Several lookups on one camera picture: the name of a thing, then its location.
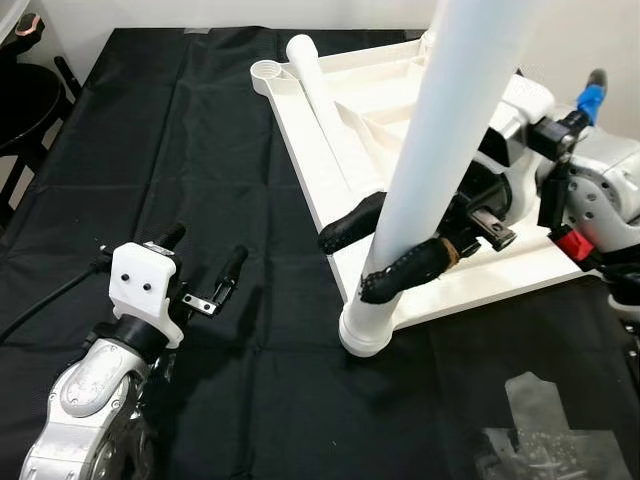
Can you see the white plastic table top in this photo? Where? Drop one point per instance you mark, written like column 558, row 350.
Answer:
column 520, row 275

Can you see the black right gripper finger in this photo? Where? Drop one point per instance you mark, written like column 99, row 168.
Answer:
column 350, row 225
column 410, row 268

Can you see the copper coloured bowl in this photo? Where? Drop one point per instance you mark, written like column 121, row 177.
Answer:
column 28, row 25

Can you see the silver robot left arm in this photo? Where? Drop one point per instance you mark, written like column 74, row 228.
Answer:
column 90, row 400

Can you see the clear tape patch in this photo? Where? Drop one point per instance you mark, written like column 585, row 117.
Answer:
column 545, row 430

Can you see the black cloth cover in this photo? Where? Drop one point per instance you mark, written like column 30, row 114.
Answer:
column 200, row 150

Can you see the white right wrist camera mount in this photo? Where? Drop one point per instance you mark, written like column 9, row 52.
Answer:
column 530, row 100

